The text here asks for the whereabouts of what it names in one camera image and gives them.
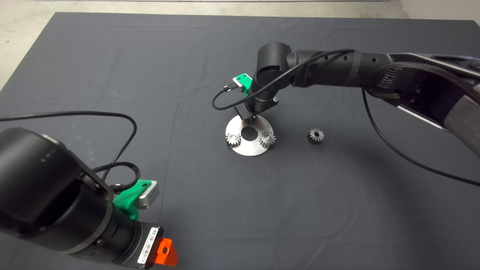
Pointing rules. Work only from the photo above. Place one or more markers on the silver left camera box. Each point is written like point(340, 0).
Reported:
point(148, 197)

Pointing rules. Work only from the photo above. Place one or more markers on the silver right camera box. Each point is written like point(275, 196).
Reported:
point(238, 81)

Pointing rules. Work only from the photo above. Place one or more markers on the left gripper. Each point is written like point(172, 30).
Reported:
point(146, 243)

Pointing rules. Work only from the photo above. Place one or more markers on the large steel gear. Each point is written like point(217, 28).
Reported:
point(253, 120)

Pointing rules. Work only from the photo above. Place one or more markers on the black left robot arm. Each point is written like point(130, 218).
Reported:
point(37, 180)

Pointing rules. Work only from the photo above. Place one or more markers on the round metal plate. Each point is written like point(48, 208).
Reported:
point(249, 148)

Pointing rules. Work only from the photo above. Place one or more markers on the dark grey table cloth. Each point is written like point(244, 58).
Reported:
point(210, 206)

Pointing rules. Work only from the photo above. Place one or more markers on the silver camera box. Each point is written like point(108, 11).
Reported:
point(238, 81)
point(148, 197)

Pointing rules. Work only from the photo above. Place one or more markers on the small dark steel gear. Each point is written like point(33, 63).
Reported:
point(315, 135)

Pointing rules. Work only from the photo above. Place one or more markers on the green left camera mount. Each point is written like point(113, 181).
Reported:
point(127, 200)

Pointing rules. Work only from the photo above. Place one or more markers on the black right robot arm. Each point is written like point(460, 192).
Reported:
point(337, 69)

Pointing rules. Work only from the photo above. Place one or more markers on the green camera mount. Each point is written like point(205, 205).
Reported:
point(127, 200)
point(245, 80)

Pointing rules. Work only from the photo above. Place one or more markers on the green right camera mount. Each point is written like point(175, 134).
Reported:
point(245, 80)

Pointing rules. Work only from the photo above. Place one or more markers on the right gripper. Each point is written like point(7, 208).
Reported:
point(260, 105)

